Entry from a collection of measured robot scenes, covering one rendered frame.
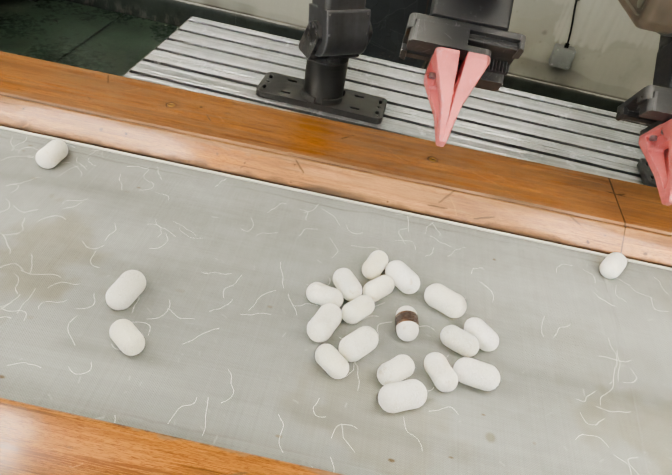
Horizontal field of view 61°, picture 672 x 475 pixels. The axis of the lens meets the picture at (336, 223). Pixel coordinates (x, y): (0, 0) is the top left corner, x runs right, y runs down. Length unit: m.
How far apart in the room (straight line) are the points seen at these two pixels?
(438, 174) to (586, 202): 0.16
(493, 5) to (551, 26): 2.01
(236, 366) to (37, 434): 0.14
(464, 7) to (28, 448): 0.45
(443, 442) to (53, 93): 0.54
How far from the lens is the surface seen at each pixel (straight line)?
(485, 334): 0.49
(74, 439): 0.40
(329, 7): 0.81
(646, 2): 0.25
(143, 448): 0.39
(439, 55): 0.51
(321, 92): 0.87
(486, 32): 0.52
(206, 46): 1.05
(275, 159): 0.61
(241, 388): 0.44
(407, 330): 0.47
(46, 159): 0.62
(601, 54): 2.62
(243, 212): 0.57
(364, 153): 0.63
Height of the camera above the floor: 1.11
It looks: 41 degrees down
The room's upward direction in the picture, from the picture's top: 11 degrees clockwise
